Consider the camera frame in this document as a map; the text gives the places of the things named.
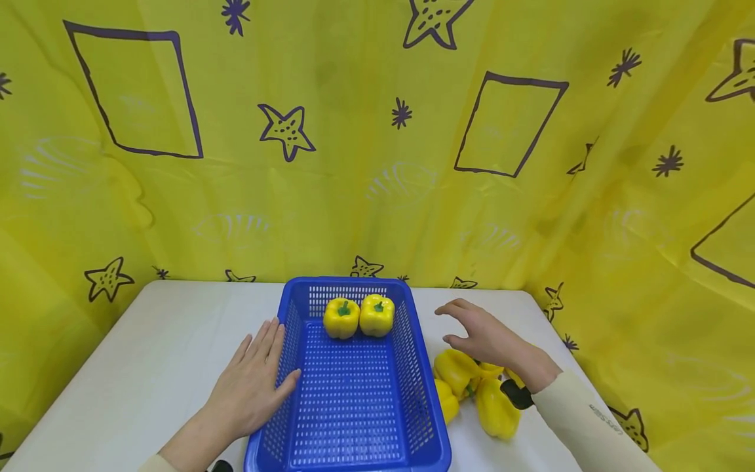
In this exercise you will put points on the person's left little finger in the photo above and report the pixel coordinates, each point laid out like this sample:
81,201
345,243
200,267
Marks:
240,354

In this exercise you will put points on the person's left forearm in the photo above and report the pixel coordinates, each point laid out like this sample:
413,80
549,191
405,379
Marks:
191,442

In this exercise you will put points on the person's left thumb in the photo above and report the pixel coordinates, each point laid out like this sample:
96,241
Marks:
289,385

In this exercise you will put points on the person's left hand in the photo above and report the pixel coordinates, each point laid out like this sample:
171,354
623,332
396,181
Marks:
248,390

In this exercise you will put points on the person's right thumb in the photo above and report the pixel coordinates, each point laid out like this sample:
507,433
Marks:
457,341

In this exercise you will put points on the blue plastic basket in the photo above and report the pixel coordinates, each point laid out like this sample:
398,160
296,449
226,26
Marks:
354,393

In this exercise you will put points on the person's left middle finger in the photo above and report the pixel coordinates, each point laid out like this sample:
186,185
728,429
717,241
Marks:
266,341

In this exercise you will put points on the black wrist band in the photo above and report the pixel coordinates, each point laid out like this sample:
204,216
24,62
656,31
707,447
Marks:
222,467
517,394

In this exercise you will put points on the person's left ring finger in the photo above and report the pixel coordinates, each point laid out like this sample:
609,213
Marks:
255,346

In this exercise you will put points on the person's right hand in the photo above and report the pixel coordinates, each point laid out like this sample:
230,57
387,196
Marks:
498,341

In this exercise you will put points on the person's right fingers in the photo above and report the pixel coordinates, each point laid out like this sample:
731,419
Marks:
463,303

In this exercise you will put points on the person's left index finger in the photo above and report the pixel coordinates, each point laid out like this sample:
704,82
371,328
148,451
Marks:
278,344

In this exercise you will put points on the person's right index finger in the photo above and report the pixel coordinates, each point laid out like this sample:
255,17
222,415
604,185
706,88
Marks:
453,312

